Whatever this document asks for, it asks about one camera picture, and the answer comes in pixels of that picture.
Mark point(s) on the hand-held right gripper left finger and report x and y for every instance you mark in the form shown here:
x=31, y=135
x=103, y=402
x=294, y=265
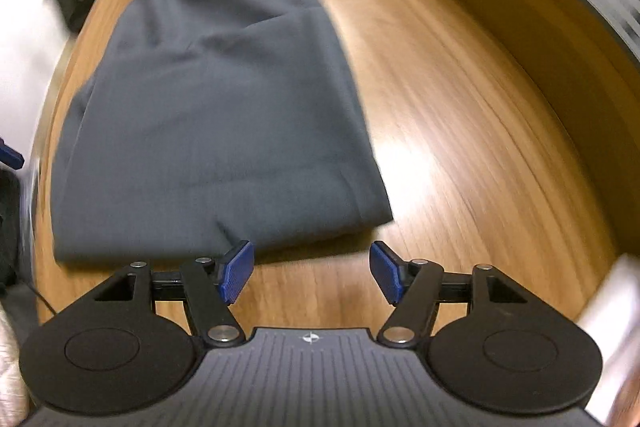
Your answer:
x=236, y=271

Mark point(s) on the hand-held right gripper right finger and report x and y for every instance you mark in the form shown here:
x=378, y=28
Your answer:
x=386, y=272

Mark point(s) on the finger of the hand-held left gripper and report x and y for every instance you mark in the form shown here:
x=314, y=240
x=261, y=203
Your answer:
x=11, y=157

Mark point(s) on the grey pants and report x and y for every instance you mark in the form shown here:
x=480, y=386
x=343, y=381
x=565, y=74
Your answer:
x=210, y=107

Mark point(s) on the dark cloth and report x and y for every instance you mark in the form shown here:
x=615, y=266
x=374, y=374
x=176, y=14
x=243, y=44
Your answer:
x=12, y=227

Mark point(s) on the wooden partition panel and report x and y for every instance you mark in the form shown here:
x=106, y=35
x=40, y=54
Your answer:
x=575, y=57

